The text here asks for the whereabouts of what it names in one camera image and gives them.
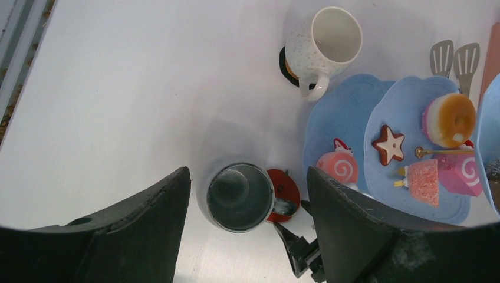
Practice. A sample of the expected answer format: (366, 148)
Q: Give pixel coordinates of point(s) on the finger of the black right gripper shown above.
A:
(302, 255)

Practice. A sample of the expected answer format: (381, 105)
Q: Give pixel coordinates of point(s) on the dark green glazed mug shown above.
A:
(241, 196)

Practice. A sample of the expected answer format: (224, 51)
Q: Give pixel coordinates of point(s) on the red round coaster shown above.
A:
(284, 188)

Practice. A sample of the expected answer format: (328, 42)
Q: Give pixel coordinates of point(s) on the white star cookie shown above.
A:
(389, 145)

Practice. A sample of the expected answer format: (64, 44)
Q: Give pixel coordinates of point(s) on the orange round coaster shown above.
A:
(285, 69)

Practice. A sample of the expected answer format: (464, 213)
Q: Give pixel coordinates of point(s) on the pink rectangular tray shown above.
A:
(491, 69)

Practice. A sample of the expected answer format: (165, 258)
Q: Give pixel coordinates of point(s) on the magenta swirl roll cake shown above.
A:
(457, 173)

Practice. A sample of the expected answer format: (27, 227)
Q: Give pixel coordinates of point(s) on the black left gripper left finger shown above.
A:
(134, 240)

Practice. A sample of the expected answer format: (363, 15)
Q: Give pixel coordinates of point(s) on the white speckled mug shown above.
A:
(324, 45)

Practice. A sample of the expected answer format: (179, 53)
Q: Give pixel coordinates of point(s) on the blue three-tier cake stand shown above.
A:
(355, 111)

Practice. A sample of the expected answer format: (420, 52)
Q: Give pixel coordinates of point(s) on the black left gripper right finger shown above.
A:
(363, 240)

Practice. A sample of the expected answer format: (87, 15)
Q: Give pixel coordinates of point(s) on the orange round jelly cake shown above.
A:
(449, 120)

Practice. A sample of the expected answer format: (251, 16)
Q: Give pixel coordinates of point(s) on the light pink swirl roll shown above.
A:
(340, 163)

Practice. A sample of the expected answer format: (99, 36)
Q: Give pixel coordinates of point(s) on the pink cake slice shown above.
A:
(422, 181)

